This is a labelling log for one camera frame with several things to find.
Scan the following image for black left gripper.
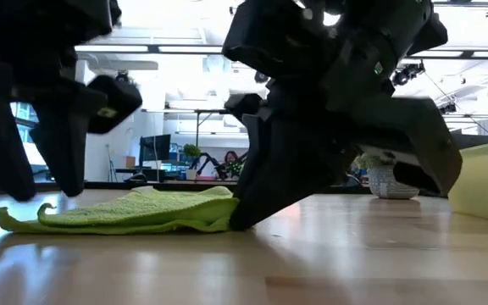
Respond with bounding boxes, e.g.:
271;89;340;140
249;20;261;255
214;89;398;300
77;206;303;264
0;0;122;202

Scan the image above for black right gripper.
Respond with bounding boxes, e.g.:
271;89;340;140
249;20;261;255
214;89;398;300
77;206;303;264
222;0;397;232

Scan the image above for translucent yellow plastic basket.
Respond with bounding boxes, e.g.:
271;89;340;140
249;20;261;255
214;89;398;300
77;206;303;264
447;139;488;225

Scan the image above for lime green microfiber towel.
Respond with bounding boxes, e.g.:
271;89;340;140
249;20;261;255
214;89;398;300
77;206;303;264
0;185;241;236

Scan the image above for green succulent in patterned pot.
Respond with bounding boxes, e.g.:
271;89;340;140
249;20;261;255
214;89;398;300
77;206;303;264
353;152;421;200

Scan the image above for person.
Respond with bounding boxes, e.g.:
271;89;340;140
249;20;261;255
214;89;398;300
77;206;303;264
222;150;245;179

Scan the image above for black ceiling spotlight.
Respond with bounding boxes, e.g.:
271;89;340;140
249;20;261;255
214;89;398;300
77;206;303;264
391;61;426;87

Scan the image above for leafy plant in white pot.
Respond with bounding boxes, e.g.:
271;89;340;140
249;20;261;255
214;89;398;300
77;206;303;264
183;143;202;181

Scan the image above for black computer monitor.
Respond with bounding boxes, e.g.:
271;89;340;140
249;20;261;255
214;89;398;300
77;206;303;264
138;134;172;167

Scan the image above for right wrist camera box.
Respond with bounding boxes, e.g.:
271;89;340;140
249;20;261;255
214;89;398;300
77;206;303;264
225;92;266;124

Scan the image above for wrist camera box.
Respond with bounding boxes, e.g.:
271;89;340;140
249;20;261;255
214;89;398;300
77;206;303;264
225;92;266;124
86;75;143;135

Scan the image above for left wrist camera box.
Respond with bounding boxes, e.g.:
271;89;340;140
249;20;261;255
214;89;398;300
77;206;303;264
86;75;143;135

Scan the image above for black aluminium table frame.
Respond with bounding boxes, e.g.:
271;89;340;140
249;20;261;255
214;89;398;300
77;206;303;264
0;180;448;198

